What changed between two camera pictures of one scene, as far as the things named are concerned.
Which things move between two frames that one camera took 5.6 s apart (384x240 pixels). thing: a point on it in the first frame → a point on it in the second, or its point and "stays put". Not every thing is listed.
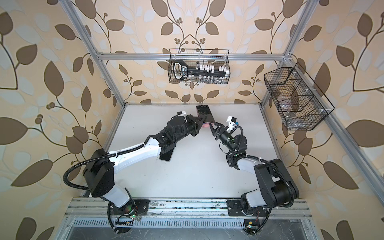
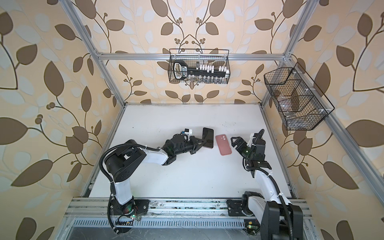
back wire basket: [196, 66] stays put
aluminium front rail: [187, 213] stays put
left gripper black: [193, 122] → [193, 141]
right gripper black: [224, 131] → [240, 148]
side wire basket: [302, 107] stays put
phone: [203, 110] → [208, 136]
